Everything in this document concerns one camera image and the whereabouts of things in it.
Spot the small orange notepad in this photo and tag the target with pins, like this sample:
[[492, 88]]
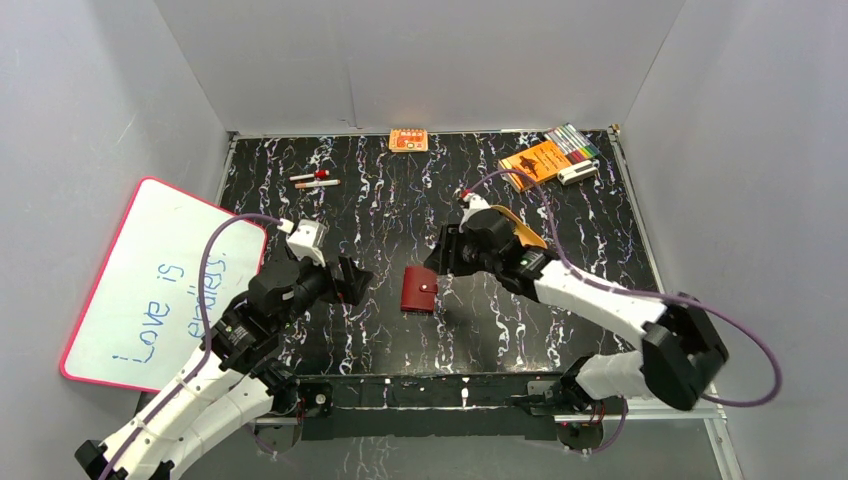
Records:
[[408, 140]]

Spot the pack of coloured markers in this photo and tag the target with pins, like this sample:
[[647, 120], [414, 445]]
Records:
[[574, 144]]

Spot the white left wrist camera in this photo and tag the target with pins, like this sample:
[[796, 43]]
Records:
[[304, 240]]

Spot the orange book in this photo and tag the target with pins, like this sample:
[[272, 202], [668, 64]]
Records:
[[541, 162]]

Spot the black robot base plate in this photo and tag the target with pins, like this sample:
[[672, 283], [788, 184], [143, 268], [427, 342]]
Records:
[[535, 406]]

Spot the yellow oval tray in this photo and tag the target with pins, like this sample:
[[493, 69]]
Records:
[[526, 235]]

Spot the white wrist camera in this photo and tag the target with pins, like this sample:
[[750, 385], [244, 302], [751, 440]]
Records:
[[472, 203], [304, 240]]

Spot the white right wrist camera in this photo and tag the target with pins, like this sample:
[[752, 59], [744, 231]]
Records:
[[472, 203]]

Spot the pink framed whiteboard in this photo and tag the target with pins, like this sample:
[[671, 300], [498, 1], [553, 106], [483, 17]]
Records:
[[142, 320]]

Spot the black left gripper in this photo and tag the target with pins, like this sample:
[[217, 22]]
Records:
[[341, 281]]

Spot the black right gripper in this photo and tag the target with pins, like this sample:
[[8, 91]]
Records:
[[441, 259]]

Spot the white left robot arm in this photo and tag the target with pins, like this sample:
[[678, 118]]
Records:
[[232, 378]]

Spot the red leather card holder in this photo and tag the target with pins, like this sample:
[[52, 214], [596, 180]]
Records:
[[419, 290]]

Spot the white whiteboard eraser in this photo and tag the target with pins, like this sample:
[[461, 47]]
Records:
[[577, 172]]

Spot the orange white marker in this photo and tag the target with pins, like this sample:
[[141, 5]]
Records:
[[317, 184]]

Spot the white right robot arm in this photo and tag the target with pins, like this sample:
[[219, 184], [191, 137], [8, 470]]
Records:
[[675, 352]]

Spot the red capped marker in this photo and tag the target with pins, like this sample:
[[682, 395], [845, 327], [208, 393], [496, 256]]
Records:
[[316, 175]]

